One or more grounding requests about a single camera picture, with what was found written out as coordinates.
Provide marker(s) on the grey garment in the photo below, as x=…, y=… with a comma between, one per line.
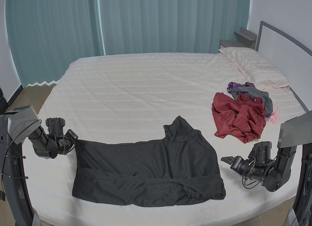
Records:
x=267, y=100

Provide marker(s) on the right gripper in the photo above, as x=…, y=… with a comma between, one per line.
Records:
x=241, y=166

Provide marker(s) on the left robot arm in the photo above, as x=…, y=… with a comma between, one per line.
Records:
x=22, y=122

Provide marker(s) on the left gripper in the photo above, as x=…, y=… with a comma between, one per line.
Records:
x=67, y=143

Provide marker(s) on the grey bedside table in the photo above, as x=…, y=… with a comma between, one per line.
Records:
x=238, y=39

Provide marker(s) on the bed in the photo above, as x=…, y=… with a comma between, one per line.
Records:
x=136, y=91

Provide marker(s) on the dark red garment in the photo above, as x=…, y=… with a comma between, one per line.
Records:
x=229, y=115

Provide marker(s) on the pink garment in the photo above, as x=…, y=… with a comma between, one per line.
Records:
x=275, y=117

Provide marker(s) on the purple garment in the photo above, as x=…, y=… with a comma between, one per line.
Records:
x=232, y=85

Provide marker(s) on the cream pillow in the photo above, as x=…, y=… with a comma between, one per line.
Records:
x=256, y=67

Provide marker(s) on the blue-green curtain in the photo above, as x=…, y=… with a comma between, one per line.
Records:
x=53, y=25
x=175, y=13

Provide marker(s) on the black T-shirt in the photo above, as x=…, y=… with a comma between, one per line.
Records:
x=146, y=169

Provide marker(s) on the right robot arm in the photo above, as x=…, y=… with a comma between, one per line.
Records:
x=292, y=132

